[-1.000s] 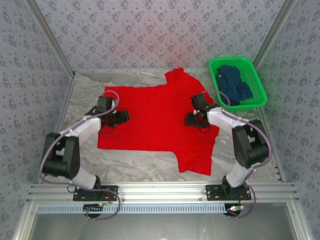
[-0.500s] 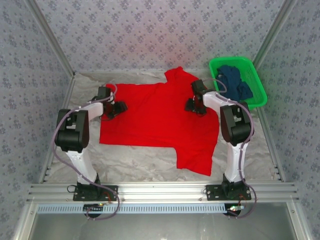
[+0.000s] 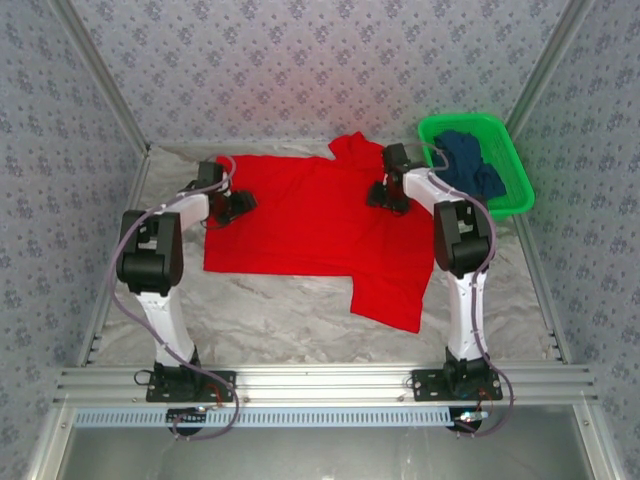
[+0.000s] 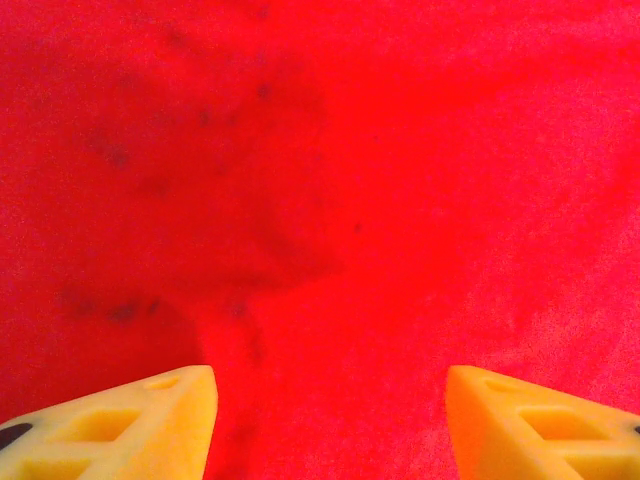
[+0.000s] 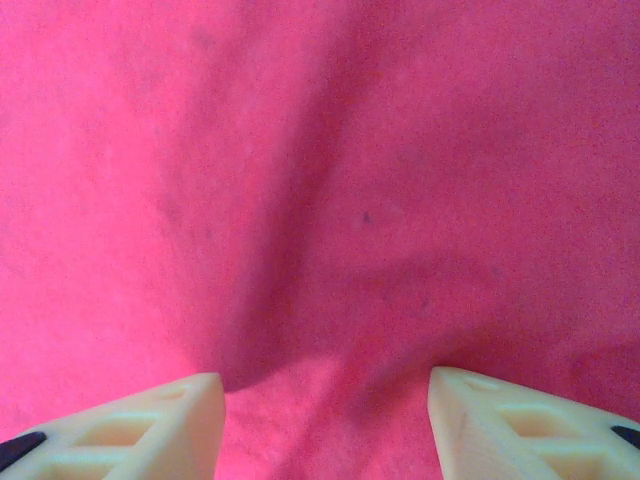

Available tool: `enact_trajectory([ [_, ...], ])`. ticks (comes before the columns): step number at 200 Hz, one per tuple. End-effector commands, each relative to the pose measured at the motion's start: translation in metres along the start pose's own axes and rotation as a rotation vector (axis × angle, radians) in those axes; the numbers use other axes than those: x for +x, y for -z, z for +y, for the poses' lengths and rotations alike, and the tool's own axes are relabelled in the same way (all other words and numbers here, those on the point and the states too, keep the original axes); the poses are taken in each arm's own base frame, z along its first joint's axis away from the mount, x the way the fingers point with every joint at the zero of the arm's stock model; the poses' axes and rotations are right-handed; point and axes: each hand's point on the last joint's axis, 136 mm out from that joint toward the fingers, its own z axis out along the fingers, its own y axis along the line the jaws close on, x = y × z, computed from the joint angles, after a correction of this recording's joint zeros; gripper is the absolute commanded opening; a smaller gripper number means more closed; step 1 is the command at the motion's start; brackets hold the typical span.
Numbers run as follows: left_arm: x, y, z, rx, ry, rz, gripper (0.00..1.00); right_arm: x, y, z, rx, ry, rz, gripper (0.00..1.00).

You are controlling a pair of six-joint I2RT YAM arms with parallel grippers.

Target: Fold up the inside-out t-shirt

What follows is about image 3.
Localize dark blue garment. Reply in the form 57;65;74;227
431;128;508;201

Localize aluminium frame leg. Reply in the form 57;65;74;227
24;404;76;480
572;404;619;480

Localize aluminium table side rail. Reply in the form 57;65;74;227
77;147;151;366

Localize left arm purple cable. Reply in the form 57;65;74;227
108;155;242;442

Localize slanted aluminium frame post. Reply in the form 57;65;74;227
52;0;152;151
493;0;595;151

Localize wide aluminium mounting rail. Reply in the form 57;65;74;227
53;363;600;405

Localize red t-shirt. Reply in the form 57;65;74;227
202;130;435;335

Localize white slotted cable duct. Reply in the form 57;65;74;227
74;407;456;429

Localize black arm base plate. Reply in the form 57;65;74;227
410;368;504;403
145;369;237;404

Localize small black circuit board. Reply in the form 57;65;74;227
449;407;489;435
166;407;207;435

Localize green plastic basket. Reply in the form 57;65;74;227
417;113;536;224

